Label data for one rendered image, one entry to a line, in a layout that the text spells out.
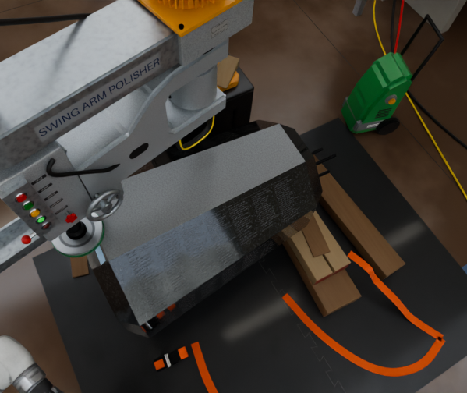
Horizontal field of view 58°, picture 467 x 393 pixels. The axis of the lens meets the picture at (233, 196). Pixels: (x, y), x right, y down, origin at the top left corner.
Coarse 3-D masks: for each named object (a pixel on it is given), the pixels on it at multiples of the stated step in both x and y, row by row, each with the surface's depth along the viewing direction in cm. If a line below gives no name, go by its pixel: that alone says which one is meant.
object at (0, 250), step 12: (0, 228) 150; (12, 228) 153; (24, 228) 155; (0, 240) 152; (12, 240) 153; (36, 240) 149; (0, 252) 150; (12, 252) 151; (24, 252) 149; (0, 264) 144
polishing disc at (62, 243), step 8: (96, 216) 180; (88, 224) 178; (96, 224) 178; (64, 232) 175; (88, 232) 176; (96, 232) 176; (56, 240) 174; (64, 240) 174; (72, 240) 174; (80, 240) 174; (88, 240) 174; (96, 240) 175; (56, 248) 172; (64, 248) 172; (72, 248) 173; (80, 248) 173; (88, 248) 173
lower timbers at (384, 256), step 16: (336, 192) 284; (336, 208) 278; (352, 208) 279; (352, 224) 274; (368, 224) 274; (352, 240) 274; (368, 240) 269; (384, 240) 269; (368, 256) 267; (384, 256) 265; (304, 272) 256; (384, 272) 260; (320, 288) 252; (336, 288) 252; (352, 288) 252; (320, 304) 250; (336, 304) 248
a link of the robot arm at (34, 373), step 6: (30, 366) 139; (36, 366) 140; (24, 372) 137; (30, 372) 137; (36, 372) 138; (42, 372) 140; (18, 378) 136; (24, 378) 136; (30, 378) 136; (36, 378) 137; (42, 378) 140; (12, 384) 137; (18, 384) 136; (24, 384) 135; (30, 384) 136; (36, 384) 137; (18, 390) 137; (24, 390) 135; (30, 390) 136
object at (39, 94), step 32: (128, 0) 124; (64, 32) 116; (96, 32) 117; (128, 32) 118; (160, 32) 118; (192, 32) 121; (224, 32) 132; (0, 64) 110; (32, 64) 111; (64, 64) 111; (96, 64) 112; (128, 64) 114; (160, 64) 123; (0, 96) 105; (32, 96) 106; (64, 96) 106; (96, 96) 113; (0, 128) 101; (32, 128) 105; (64, 128) 113; (0, 160) 105
